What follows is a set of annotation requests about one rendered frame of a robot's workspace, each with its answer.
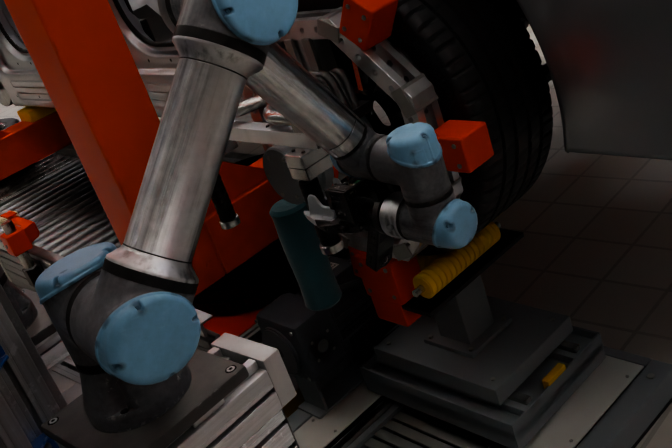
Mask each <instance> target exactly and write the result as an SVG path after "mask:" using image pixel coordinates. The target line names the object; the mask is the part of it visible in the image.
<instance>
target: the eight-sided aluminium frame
mask: <svg viewBox="0 0 672 448"><path fill-rule="evenodd" d="M342 8H343V7H339V8H335V9H324V10H313V11H302V12H297V16H296V19H295V22H294V24H293V26H292V28H291V29H290V30H289V32H288V33H287V34H286V35H285V36H284V37H282V38H281V39H279V40H278V41H277V42H276V43H277V44H278V45H280V46H281V47H282V48H283V49H284V50H285V49H286V47H285V44H284V42H283V40H285V39H292V40H293V41H297V40H301V39H304V38H311V40H318V39H329V40H331V41H332V42H333V43H334V44H335V45H336V46H337V47H338V48H339V49H340V50H341V51H342V52H343V53H345V54H346V55H347V56H348V57H349V58H350V59H351V60H352V61H353V62H354V63H355V64H356V65H357V66H358V67H359V68H360V69H361V70H362V71H363V72H364V73H365V74H367V75H368V76H369V77H370V78H371V79H372V80H373V81H374V82H375V83H376V84H377V85H378V86H379V87H380V88H381V89H382V90H383V91H384V92H385V93H386V94H388V95H389V96H390V97H391V98H392V99H393V100H394V101H395V102H396V103H397V105H398V106H399V108H400V110H401V113H402V116H403V119H404V123H405V125H406V124H410V123H412V124H414V123H417V122H423V123H427V124H429V125H431V126H432V127H433V129H434V130H435V129H437V128H438V127H439V126H441V125H442V124H444V121H443V117H442V114H441V110H440V107H439V103H438V100H437V99H439V97H438V95H437V94H436V92H435V89H434V86H433V84H432V83H431V82H430V81H429V80H428V79H427V78H426V76H425V74H424V73H422V74H421V73H420V72H419V71H418V70H417V69H416V68H415V67H414V66H413V65H412V64H411V63H410V62H408V61H407V60H406V59H405V58H404V57H403V56H402V55H401V54H400V53H399V52H398V51H397V50H396V49H394V48H393V47H392V46H391V45H390V44H389V43H388V42H387V41H386V40H383V41H382V42H380V43H378V44H377V45H375V46H373V47H371V48H370V49H368V50H366V51H364V50H362V49H361V48H360V47H358V46H357V45H355V44H354V43H353V42H351V41H350V40H349V39H347V38H346V37H345V36H343V35H342V34H341V33H340V32H339V31H340V30H339V29H340V22H341V15H342ZM256 95H257V94H256V93H255V92H254V91H253V90H251V89H250V88H249V87H248V86H247V85H245V87H244V91H243V96H244V98H245V100H247V99H249V98H252V97H254V96H256ZM267 105H268V104H267ZM267 105H265V106H263V107H261V108H259V109H257V110H255V111H253V112H251V113H250V114H251V116H252V119H253V122H260V123H268V122H267V121H266V120H265V119H264V117H263V110H264V108H265V107H266V106H267ZM447 172H448V175H449V178H450V182H451V185H452V187H453V189H454V193H455V197H456V199H460V196H461V194H462V193H463V186H462V183H461V181H462V177H461V176H459V173H458V172H454V171H447ZM338 235H339V236H340V237H341V238H342V240H343V243H344V248H346V249H348V246H350V247H352V248H354V249H357V250H360V251H364V252H367V240H368V231H366V230H362V231H361V232H358V233H344V234H343V233H338ZM427 246H428V244H424V243H419V242H414V241H409V240H404V239H399V238H394V243H393V252H392V258H394V259H397V260H398V261H401V260H403V261H407V262H409V261H410V260H411V259H413V258H414V257H415V256H416V255H417V254H419V253H420V252H421V251H422V250H424V249H425V248H426V247H427Z"/></svg>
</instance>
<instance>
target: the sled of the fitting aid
mask: <svg viewBox="0 0 672 448"><path fill-rule="evenodd" d="M572 327H573V331H572V332H571V333H570V334H569V336H568V337H567V338H566V339H565V340H564V341H563V342H562V343H561V344H560V345H559V346H558V347H557V348H556V349H555V350H554V351H553V352H552V353H551V354H550V355H549V356H548V357H547V358H546V359H545V360H544V361H543V362H542V363H541V364H540V365H539V366H538V367H537V368H536V369H535V370H534V371H533V372H532V374H531V375H530V376H529V377H528V378H527V379H526V380H525V381H524V382H523V383H522V384H521V385H520V386H519V387H518V388H517V389H516V390H515V391H514V392H513V393H512V394H511V395H510V396H509V397H508V398H507V399H506V400H505V401H504V402H503V403H502V404H501V405H496V404H494V403H491V402H488V401H485V400H483V399H480V398H477V397H475V396H472V395H469V394H466V393H464V392H461V391H458V390H456V389H453V388H450V387H448V386H445V385H442V384H439V383H437V382H434V381H431V380H429V379H426V378H423V377H420V376H418V375H415V374H412V373H410V372H407V371H404V370H401V369H399V368H396V367H393V366H391V365H388V364H385V363H382V362H380V361H379V360H378V358H377V355H376V353H375V354H374V355H373V356H372V357H371V358H370V359H368V360H367V361H366V362H365V363H364V364H363V365H362V366H360V370H361V373H362V376H363V378H364V381H365V384H366V386H367V389H368V390H370V391H372V392H375V393H377V394H379V395H382V396H384V397H387V398H389V399H392V400H394V401H396V402H399V403H401V404H404V405H406V406H409V407H411V408H413V409H416V410H418V411H421V412H423V413H426V414H428V415H430V416H433V417H435V418H438V419H440V420H443V421H445V422H447V423H450V424H452V425H455V426H457V427H460V428H462V429H465V430H467V431H469V432H472V433H474V434H477V435H479V436H482V437H484V438H486V439H489V440H491V441H494V442H496V443H499V444H501V445H503V446H506V447H508V448H524V447H525V446H526V445H527V444H528V443H529V442H530V440H531V439H532V438H533V437H534V436H535V435H536V434H537V433H538V432H539V431H540V430H541V428H542V427H543V426H544V425H545V424H546V423H547V422H548V421H549V420H550V419H551V417H552V416H553V415H554V414H555V413H556V412H557V411H558V410H559V409H560V408H561V406H562V405H563V404H564V403H565V402H566V401H567V400H568V399H569V398H570V397H571V396H572V394H573V393H574V392H575V391H576V390H577V389H578V388H579V387H580V386H581V385H582V383H583V382H584V381H585V380H586V379H587V378H588V377H589V376H590V375H591V374H592V372H593V371H594V370H595V369H596V368H597V367H598V366H599V365H600V364H601V363H602V362H603V360H604V359H605V358H606V356H605V351H604V347H603V343H602V339H601V334H600V333H599V332H595V331H591V330H587V329H584V328H580V327H576V326H572Z"/></svg>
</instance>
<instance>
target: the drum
mask: <svg viewBox="0 0 672 448"><path fill-rule="evenodd" d="M360 119H361V120H362V121H364V122H365V123H366V124H367V125H368V126H369V127H370V128H371V129H373V128H372V125H371V124H370V122H369V120H368V119H367V118H366V117H365V116H363V117H361V118H360ZM295 148H297V147H289V146H280V145H274V146H272V147H270V148H269V149H267V150H266V151H265V153H264V155H263V168H264V172H265V175H266V177H267V179H268V181H269V183H270V184H271V186H272V187H273V189H274V190H275V191H276V192H277V194H278V195H279V196H281V197H282V198H283V199H284V200H286V201H287V202H290V203H292V204H296V205H298V204H302V203H303V202H305V200H304V197H303V195H302V192H301V189H300V187H299V181H300V180H295V179H293V178H292V176H291V173H290V170H289V168H287V167H288V165H287V162H286V160H285V157H284V156H285V155H286V154H287V153H289V152H290V151H291V150H293V149H295ZM346 177H347V175H346V174H343V173H341V172H339V171H338V170H336V169H335V167H334V166H332V167H331V168H329V169H328V170H326V171H325V172H323V173H321V174H320V175H318V176H317V178H318V180H319V184H320V186H321V188H322V191H323V192H324V190H325V189H326V190H328V188H330V187H331V186H332V185H333V178H338V179H339V180H340V181H341V180H342V179H344V178H346Z"/></svg>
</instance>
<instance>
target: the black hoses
mask: <svg viewBox="0 0 672 448"><path fill-rule="evenodd" d="M314 77H315V78H316V79H317V80H318V81H319V82H321V83H322V84H323V85H324V86H325V87H326V88H327V89H328V90H329V91H330V92H332V93H333V94H334V95H335V96H336V97H337V98H338V99H339V100H340V101H342V102H343V103H344V104H345V105H346V106H347V107H348V108H349V109H350V110H351V111H353V112H354V113H355V114H356V115H357V116H358V117H359V118H361V117H363V116H365V115H366V114H368V113H369V112H371V111H372V110H373V108H372V104H371V101H370V100H360V101H358V98H357V96H356V93H355V90H354V88H353V85H352V83H351V81H350V78H349V77H348V75H347V73H346V71H345V70H343V69H342V68H334V69H332V70H330V71H329V72H328V71H320V72H318V73H317V74H316V75H314Z"/></svg>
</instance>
